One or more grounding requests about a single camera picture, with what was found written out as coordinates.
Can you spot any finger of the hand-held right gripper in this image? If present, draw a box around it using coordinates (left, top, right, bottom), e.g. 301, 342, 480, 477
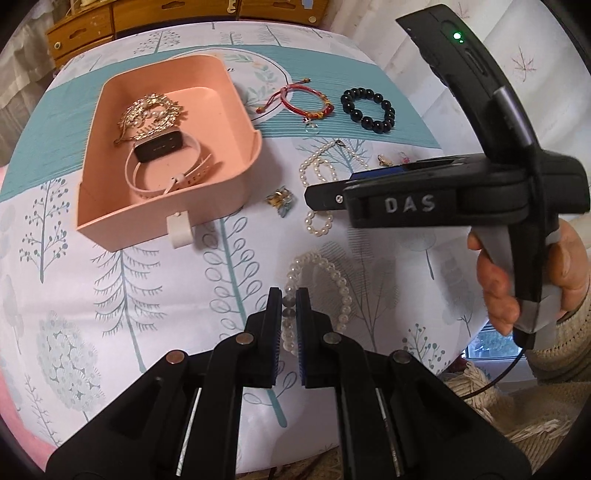
305, 181, 352, 212
348, 158, 458, 182

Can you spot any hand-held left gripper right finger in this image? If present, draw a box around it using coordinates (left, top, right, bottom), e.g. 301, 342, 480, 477
298, 287, 532, 480

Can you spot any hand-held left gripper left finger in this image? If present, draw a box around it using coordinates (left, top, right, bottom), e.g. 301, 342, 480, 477
46, 287, 283, 480

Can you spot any small pearl necklace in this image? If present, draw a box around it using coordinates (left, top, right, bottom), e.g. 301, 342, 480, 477
298, 141, 370, 238

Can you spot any small gold blue brooch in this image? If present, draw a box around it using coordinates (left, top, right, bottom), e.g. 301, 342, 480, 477
265, 187, 294, 217

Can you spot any large pearl bracelet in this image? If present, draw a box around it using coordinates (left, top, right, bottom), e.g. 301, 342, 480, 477
281, 251, 352, 356

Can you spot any black bead bracelet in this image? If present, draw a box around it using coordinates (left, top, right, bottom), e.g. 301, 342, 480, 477
341, 88, 397, 134

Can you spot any red string bracelet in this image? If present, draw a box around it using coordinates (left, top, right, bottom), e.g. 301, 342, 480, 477
256, 82, 336, 138

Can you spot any pink plastic box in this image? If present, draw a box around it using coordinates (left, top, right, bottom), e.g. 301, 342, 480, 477
76, 54, 263, 252

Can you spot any person's right forearm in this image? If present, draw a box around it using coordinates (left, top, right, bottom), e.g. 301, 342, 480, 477
524, 291, 591, 385

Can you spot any person's right hand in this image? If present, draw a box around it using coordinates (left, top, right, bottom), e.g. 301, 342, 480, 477
467, 217, 591, 337

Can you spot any tree print bed sheet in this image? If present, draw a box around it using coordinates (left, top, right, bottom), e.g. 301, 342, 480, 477
0, 21, 490, 476

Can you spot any gold leaf brooch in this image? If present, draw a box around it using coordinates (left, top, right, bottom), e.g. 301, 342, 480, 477
113, 93, 185, 146

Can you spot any cream fringed knit cloth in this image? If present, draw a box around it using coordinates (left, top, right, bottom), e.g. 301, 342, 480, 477
443, 362, 591, 462

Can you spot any wooden dresser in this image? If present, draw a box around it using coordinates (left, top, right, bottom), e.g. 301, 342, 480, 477
46, 0, 331, 70

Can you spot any smartwatch with pink strap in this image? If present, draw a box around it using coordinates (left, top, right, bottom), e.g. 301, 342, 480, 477
124, 131, 217, 201

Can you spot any black cable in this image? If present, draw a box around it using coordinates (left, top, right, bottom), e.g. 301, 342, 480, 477
464, 335, 527, 400

